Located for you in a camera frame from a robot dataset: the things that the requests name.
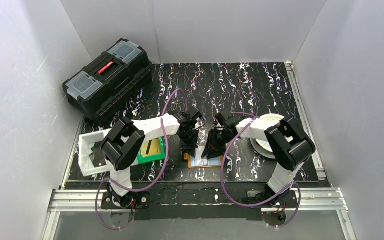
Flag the green plastic bin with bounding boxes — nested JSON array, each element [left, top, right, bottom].
[[137, 137, 166, 165]]

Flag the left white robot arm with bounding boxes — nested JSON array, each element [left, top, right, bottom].
[[100, 109, 203, 197]]

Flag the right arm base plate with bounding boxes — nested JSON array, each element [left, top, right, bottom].
[[242, 190, 299, 210]]

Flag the orange leather card holder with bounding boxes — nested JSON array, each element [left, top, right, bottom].
[[183, 147, 223, 169]]

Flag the gold card in bin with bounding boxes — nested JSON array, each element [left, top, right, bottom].
[[140, 138, 163, 157]]

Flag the white filament spool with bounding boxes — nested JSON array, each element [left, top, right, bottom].
[[250, 113, 284, 161]]

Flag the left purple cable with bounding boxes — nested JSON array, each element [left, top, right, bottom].
[[94, 88, 189, 231]]

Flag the dark credit card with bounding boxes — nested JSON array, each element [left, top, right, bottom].
[[144, 139, 159, 156]]

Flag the white foam tray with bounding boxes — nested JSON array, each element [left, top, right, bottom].
[[78, 128, 111, 177]]

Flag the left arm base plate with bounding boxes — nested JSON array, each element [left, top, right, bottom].
[[98, 192, 150, 210]]

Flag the aluminium frame rail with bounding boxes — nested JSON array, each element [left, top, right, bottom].
[[42, 184, 356, 240]]

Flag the black plastic toolbox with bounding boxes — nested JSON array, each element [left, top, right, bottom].
[[62, 38, 153, 125]]

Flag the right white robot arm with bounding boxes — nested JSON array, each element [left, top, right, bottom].
[[201, 110, 316, 195]]

